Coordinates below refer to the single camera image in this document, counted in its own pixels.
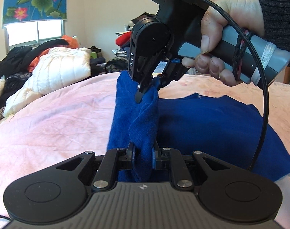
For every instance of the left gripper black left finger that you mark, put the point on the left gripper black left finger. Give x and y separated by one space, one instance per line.
130 155

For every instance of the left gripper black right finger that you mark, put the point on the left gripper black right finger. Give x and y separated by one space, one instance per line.
156 156

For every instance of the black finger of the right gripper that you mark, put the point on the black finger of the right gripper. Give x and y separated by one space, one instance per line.
162 81
141 91

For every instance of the blue knit sweater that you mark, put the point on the blue knit sweater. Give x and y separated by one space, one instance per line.
221 127

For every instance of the dark knit sleeve forearm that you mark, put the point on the dark knit sleeve forearm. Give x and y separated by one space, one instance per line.
276 16

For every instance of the black clothes pile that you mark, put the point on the black clothes pile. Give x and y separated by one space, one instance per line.
19 58

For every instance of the person's right hand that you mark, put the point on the person's right hand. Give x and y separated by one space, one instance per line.
247 14

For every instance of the leopard print garment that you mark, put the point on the leopard print garment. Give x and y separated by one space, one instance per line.
117 64

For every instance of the red garment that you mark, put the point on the red garment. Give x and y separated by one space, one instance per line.
123 38

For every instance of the orange garment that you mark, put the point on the orange garment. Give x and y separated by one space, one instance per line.
63 47

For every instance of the pink floral bedspread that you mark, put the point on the pink floral bedspread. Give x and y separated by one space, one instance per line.
77 118

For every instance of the white quilted pillow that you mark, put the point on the white quilted pillow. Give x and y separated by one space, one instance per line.
59 68

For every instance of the bright window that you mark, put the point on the bright window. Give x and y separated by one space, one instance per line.
34 32

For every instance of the lotus flower window blind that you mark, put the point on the lotus flower window blind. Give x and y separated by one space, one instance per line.
16 11

